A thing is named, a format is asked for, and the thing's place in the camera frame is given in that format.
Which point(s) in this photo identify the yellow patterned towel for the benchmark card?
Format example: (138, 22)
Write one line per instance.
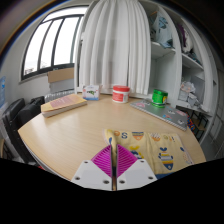
(156, 146)

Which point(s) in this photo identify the white radiator under window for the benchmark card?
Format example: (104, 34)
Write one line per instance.
(58, 95)

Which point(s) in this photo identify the blue wall poster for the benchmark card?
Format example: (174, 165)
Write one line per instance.
(2, 90)

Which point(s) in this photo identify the brown cardboard box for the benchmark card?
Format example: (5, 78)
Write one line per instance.
(60, 75)

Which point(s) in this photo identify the wide white pleated curtain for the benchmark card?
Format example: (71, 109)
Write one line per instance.
(115, 46)

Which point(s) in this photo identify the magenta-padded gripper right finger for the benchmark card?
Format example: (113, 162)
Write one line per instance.
(138, 175)

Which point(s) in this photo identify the small white and green box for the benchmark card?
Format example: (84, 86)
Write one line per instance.
(91, 92)

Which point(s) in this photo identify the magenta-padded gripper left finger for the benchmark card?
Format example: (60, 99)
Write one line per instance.
(89, 175)

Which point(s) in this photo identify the white shelf unit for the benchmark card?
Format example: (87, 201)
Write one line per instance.
(193, 66)

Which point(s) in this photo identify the wooden chair with black frame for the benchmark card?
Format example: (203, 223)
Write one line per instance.
(201, 125)

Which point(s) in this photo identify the white jar with red lid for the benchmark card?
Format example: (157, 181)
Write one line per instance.
(120, 94)

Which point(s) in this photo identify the green round tin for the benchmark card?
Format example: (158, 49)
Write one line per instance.
(159, 97)

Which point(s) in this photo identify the black-framed window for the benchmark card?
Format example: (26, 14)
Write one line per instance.
(50, 43)

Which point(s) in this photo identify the tan book with pink cover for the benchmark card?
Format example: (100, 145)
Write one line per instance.
(63, 104)

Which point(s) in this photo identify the grey laptop with stickers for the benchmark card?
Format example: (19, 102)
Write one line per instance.
(160, 113)

